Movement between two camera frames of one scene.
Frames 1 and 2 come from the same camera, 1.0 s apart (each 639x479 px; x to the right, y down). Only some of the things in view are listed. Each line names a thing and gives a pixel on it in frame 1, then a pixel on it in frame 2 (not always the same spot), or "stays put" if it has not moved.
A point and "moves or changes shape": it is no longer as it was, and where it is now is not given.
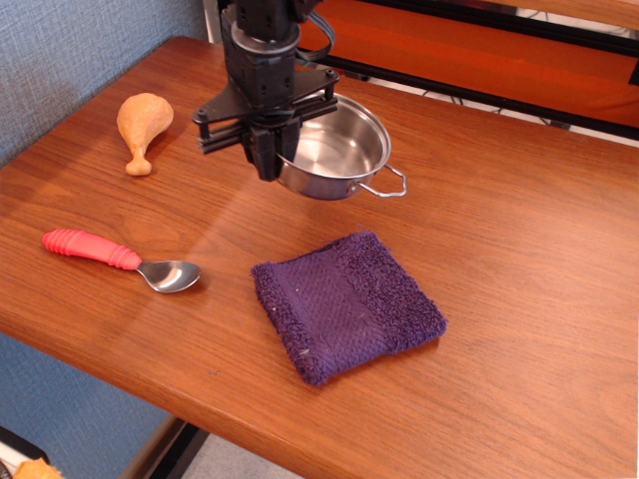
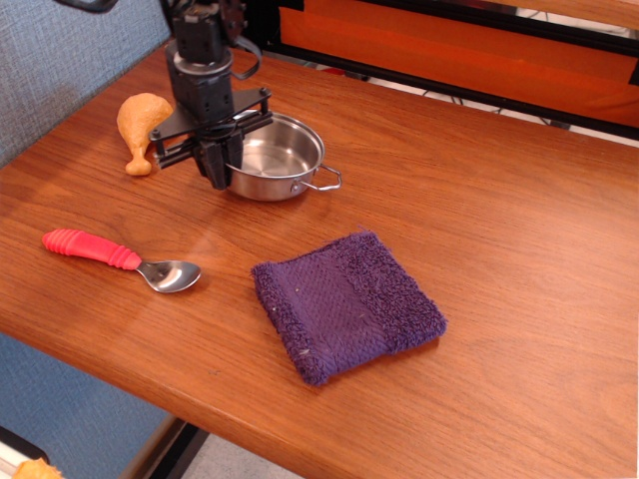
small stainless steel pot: [339, 150] moves or changes shape
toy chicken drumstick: [142, 118] stays put
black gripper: [264, 88] → [202, 105]
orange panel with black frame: [569, 64] stays put
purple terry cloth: [345, 300] stays put
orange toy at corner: [37, 469] stays put
